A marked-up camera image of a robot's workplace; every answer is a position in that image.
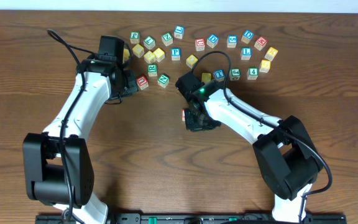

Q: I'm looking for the red letter M block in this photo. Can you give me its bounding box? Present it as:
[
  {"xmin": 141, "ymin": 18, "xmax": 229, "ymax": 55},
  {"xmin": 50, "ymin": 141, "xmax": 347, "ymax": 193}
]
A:
[{"xmin": 254, "ymin": 36, "xmax": 268, "ymax": 51}]

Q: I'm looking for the yellow block right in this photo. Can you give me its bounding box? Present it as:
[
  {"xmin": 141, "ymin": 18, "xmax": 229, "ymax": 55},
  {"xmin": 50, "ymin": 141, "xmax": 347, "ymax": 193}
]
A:
[{"xmin": 154, "ymin": 48, "xmax": 165, "ymax": 62}]

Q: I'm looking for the blue letter l block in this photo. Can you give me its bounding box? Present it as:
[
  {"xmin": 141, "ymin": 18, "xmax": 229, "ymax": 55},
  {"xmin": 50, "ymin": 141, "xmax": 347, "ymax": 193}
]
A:
[
  {"xmin": 174, "ymin": 26, "xmax": 185, "ymax": 39},
  {"xmin": 241, "ymin": 47, "xmax": 252, "ymax": 60}
]

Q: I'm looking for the green letter Z block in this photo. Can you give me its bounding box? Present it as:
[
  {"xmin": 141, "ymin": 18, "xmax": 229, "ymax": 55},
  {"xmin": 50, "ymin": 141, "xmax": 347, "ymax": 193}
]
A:
[{"xmin": 162, "ymin": 32, "xmax": 173, "ymax": 46}]

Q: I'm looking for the yellow letter K block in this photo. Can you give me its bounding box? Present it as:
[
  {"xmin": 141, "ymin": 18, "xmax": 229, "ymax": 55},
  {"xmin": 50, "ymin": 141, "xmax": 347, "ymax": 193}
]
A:
[{"xmin": 265, "ymin": 47, "xmax": 278, "ymax": 61}]

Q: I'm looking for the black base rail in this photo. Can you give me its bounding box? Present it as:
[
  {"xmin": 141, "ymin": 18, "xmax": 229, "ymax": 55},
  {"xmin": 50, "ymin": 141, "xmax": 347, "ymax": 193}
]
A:
[{"xmin": 35, "ymin": 208, "xmax": 347, "ymax": 224}]

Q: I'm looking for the yellow block far left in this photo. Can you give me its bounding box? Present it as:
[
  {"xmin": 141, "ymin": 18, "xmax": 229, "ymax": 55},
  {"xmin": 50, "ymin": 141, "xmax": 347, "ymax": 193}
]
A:
[{"xmin": 123, "ymin": 48, "xmax": 130, "ymax": 62}]

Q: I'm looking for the green number 4 block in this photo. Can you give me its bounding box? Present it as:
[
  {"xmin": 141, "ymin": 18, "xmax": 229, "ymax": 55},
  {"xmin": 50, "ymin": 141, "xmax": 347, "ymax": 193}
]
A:
[{"xmin": 247, "ymin": 67, "xmax": 259, "ymax": 80}]

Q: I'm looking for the green letter R block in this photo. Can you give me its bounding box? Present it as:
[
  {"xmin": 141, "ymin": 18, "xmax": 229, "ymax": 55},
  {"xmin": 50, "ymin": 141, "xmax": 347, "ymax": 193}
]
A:
[{"xmin": 147, "ymin": 63, "xmax": 158, "ymax": 77}]

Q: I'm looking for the green letter J block back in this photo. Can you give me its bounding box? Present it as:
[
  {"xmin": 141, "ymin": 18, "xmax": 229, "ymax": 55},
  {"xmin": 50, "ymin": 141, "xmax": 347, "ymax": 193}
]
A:
[{"xmin": 130, "ymin": 31, "xmax": 140, "ymax": 44}]

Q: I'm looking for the yellow letter o block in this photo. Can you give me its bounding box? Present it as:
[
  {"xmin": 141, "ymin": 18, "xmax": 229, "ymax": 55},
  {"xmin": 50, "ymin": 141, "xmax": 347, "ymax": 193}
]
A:
[
  {"xmin": 186, "ymin": 54, "xmax": 198, "ymax": 69},
  {"xmin": 201, "ymin": 73, "xmax": 212, "ymax": 84}
]

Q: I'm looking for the blue letter L block back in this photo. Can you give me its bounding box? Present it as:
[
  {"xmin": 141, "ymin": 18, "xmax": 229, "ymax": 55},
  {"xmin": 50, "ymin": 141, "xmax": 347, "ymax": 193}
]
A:
[{"xmin": 174, "ymin": 26, "xmax": 185, "ymax": 39}]

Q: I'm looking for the blue letter D block right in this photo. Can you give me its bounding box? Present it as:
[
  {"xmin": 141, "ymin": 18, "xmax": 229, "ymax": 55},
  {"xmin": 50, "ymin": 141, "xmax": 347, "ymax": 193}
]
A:
[{"xmin": 241, "ymin": 30, "xmax": 254, "ymax": 44}]

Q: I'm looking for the red letter U block lower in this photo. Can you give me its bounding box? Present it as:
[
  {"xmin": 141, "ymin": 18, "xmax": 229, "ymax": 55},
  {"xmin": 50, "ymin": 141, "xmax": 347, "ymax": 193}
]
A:
[{"xmin": 136, "ymin": 75, "xmax": 149, "ymax": 90}]

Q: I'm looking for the red letter A block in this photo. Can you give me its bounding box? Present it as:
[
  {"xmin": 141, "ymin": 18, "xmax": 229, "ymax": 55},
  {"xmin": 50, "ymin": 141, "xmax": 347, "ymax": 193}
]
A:
[{"xmin": 181, "ymin": 109, "xmax": 185, "ymax": 121}]

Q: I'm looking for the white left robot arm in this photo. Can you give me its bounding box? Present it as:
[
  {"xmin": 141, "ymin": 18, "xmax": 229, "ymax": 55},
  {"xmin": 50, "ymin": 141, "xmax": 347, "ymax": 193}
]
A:
[{"xmin": 22, "ymin": 35, "xmax": 138, "ymax": 223}]

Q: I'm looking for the blue letter D block left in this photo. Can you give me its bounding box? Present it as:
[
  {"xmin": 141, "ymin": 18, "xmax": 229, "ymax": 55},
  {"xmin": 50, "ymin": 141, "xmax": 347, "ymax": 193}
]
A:
[{"xmin": 206, "ymin": 34, "xmax": 219, "ymax": 49}]

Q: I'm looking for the yellow letter O block middle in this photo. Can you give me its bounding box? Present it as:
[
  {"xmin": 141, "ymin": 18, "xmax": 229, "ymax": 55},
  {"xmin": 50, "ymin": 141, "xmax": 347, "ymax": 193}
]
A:
[{"xmin": 186, "ymin": 54, "xmax": 198, "ymax": 69}]

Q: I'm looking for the green letter j block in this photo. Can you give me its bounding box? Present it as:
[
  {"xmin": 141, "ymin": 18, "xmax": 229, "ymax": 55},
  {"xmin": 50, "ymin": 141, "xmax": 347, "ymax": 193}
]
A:
[
  {"xmin": 229, "ymin": 68, "xmax": 241, "ymax": 81},
  {"xmin": 130, "ymin": 31, "xmax": 140, "ymax": 44}
]

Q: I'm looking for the blue letter P block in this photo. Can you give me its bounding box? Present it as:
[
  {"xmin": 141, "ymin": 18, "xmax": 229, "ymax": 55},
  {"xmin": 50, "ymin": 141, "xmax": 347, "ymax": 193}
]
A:
[{"xmin": 171, "ymin": 48, "xmax": 181, "ymax": 61}]

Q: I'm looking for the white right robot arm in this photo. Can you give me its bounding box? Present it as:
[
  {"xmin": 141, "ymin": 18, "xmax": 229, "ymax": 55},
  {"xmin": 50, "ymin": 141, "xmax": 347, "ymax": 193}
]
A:
[{"xmin": 175, "ymin": 72, "xmax": 326, "ymax": 222}]

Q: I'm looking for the blue letter d block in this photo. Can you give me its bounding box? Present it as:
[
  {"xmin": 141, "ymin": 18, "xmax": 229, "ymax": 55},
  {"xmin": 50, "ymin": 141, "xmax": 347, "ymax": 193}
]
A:
[
  {"xmin": 206, "ymin": 34, "xmax": 219, "ymax": 49},
  {"xmin": 241, "ymin": 30, "xmax": 254, "ymax": 44}
]

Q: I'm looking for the blue number 5 block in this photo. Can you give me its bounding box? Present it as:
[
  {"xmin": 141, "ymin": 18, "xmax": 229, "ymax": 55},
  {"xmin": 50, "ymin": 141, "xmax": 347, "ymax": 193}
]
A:
[{"xmin": 227, "ymin": 35, "xmax": 237, "ymax": 48}]

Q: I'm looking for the yellow letter O block front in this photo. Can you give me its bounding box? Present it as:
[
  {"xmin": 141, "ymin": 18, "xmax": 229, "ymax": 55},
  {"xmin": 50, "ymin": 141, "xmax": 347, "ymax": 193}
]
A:
[{"xmin": 201, "ymin": 73, "xmax": 212, "ymax": 84}]

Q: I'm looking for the yellow block lower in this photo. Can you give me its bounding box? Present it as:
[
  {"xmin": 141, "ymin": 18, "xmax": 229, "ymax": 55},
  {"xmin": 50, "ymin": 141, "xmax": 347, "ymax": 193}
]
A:
[{"xmin": 144, "ymin": 50, "xmax": 156, "ymax": 64}]

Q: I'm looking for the yellow block upper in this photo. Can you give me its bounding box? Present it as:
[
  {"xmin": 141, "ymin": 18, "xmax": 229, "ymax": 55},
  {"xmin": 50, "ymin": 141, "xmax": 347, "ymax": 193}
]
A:
[{"xmin": 132, "ymin": 44, "xmax": 144, "ymax": 58}]

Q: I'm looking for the green number 7 block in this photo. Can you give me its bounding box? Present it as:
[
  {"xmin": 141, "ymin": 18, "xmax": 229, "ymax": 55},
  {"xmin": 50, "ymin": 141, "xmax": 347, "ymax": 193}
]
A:
[{"xmin": 144, "ymin": 35, "xmax": 155, "ymax": 50}]

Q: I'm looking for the blue letter T block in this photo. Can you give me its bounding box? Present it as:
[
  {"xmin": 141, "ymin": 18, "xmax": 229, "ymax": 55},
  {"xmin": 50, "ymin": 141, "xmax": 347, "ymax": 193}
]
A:
[{"xmin": 213, "ymin": 69, "xmax": 226, "ymax": 82}]

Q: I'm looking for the yellow letter G block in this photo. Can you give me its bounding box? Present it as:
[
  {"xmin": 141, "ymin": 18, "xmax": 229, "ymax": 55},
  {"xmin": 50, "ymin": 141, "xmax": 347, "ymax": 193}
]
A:
[{"xmin": 259, "ymin": 60, "xmax": 271, "ymax": 73}]

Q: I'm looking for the green letter N block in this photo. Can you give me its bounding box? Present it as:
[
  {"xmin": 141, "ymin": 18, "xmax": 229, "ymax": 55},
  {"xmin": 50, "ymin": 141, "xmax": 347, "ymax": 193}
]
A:
[{"xmin": 157, "ymin": 73, "xmax": 170, "ymax": 88}]

